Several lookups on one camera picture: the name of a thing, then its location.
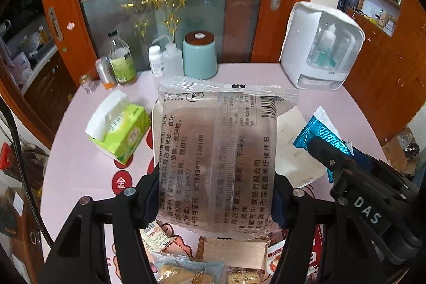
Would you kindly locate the glass bottle with green label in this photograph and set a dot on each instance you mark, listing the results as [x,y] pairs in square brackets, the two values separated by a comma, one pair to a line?
[121,64]

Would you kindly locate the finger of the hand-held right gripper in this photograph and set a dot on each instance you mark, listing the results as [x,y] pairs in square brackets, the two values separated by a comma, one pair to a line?
[327,154]

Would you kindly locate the white pill bottle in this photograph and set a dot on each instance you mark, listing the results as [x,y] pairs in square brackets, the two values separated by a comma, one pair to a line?
[155,61]

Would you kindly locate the small white blue snack packet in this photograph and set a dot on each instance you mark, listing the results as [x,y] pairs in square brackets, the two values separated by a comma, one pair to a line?
[158,235]

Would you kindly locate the white plastic bin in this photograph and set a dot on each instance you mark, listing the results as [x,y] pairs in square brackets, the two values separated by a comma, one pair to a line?
[294,151]

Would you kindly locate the small glass jar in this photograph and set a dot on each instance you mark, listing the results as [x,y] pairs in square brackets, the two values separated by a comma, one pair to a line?
[87,84]

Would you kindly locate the clear nougat snack packet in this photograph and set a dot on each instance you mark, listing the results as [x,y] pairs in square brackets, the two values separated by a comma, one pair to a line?
[244,277]

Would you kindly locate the small silver can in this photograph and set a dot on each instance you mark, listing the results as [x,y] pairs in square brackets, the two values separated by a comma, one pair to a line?
[105,74]

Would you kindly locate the clear cracker packet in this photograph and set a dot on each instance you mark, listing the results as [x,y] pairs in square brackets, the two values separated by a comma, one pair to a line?
[186,272]

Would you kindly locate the teal canister with brown lid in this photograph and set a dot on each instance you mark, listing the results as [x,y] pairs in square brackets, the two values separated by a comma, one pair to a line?
[199,57]

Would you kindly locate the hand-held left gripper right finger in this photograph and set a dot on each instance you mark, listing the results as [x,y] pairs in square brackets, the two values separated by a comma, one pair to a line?
[278,205]

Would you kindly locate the cardboard box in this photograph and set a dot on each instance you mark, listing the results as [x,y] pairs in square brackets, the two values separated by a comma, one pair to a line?
[397,154]

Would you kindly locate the pink printed table mat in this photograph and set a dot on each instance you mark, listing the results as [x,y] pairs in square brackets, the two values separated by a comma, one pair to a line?
[80,174]

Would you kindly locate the clear squeeze bottle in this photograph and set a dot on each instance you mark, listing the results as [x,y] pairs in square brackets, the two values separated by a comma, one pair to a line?
[172,62]

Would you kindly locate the white countertop appliance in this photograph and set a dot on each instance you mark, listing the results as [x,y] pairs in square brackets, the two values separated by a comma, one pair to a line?
[299,51]

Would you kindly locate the red and white snack packet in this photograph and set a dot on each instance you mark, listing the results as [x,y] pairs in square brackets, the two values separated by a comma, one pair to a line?
[275,257]

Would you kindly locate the brown snack packet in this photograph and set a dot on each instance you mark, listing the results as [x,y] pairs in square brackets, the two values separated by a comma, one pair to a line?
[229,250]

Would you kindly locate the wooden door with frosted glass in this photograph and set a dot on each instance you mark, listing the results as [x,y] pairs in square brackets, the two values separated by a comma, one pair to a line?
[206,14]

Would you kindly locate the large clear snack packet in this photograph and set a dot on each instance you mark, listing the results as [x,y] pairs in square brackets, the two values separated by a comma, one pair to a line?
[216,154]

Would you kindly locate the blue foil snack packet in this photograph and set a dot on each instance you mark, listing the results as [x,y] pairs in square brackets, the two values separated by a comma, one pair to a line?
[319,129]

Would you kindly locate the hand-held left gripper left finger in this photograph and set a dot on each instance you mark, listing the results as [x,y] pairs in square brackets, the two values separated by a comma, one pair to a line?
[151,199]

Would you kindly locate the green tissue pack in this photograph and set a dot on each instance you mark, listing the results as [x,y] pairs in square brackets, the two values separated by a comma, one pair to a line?
[126,132]

